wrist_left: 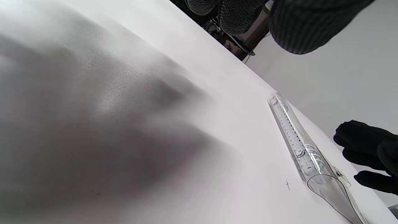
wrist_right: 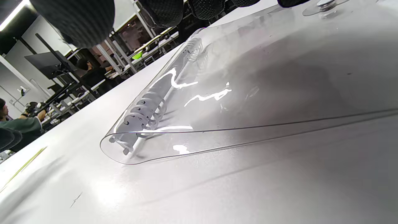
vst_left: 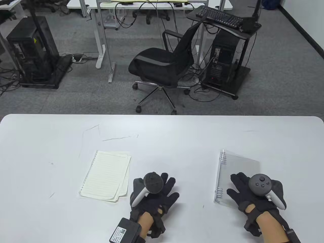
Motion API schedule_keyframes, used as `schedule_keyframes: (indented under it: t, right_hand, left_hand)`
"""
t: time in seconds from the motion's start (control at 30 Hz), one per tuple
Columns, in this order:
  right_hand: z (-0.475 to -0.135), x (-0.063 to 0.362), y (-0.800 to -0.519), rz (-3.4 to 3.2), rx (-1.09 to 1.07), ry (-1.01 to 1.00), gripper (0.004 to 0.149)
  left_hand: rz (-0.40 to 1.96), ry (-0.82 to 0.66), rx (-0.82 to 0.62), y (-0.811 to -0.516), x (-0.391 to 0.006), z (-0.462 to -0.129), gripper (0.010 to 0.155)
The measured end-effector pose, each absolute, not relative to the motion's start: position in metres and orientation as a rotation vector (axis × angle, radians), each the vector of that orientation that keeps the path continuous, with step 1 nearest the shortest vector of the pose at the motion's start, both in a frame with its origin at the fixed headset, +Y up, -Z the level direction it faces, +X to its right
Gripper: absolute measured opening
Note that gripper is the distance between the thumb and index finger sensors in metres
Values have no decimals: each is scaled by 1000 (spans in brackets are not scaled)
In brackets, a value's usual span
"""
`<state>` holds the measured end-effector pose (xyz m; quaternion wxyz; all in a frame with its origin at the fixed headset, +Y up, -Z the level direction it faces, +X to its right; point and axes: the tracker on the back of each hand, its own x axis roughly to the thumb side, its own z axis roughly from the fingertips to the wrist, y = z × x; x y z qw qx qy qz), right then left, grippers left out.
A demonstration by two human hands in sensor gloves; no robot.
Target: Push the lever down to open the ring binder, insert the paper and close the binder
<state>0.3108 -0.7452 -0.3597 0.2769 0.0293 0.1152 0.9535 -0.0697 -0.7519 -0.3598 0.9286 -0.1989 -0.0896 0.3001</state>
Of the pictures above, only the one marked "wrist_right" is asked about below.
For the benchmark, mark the person's right hand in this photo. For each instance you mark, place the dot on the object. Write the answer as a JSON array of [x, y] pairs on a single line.
[[77, 21]]

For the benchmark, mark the white binder lever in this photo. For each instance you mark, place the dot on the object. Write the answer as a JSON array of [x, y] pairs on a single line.
[[119, 141]]

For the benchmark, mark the black slanted stand pole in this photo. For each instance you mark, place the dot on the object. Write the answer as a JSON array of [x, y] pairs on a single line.
[[42, 40]]

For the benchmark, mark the black monitor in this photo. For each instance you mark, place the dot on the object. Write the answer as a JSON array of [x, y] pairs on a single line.
[[46, 63]]

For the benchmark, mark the green object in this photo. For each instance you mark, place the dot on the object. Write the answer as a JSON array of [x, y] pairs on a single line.
[[136, 55]]

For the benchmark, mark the black chair back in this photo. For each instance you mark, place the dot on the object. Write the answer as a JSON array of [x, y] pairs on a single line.
[[7, 138]]

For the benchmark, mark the aluminium frame rack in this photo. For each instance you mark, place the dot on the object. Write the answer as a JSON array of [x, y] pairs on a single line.
[[105, 56]]

